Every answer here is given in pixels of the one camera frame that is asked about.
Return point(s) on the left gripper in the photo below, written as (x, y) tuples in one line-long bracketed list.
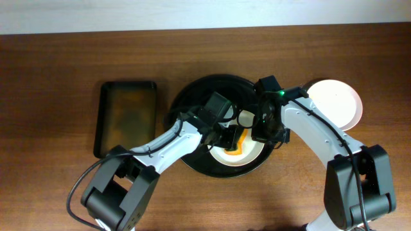
[(229, 138)]

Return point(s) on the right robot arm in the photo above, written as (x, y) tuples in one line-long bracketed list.
[(359, 186)]

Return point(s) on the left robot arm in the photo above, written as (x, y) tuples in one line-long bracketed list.
[(118, 193)]

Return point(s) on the cream plate with ketchup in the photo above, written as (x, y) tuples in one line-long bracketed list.
[(251, 149)]

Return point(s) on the green and orange sponge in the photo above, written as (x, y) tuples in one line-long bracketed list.
[(237, 149)]

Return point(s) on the black rectangular water tray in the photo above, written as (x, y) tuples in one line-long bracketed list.
[(126, 115)]

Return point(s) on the white plate with ketchup streak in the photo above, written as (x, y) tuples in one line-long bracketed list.
[(338, 101)]

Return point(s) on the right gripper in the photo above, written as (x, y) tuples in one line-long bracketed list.
[(262, 134)]

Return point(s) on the round black serving tray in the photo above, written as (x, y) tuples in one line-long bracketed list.
[(239, 91)]

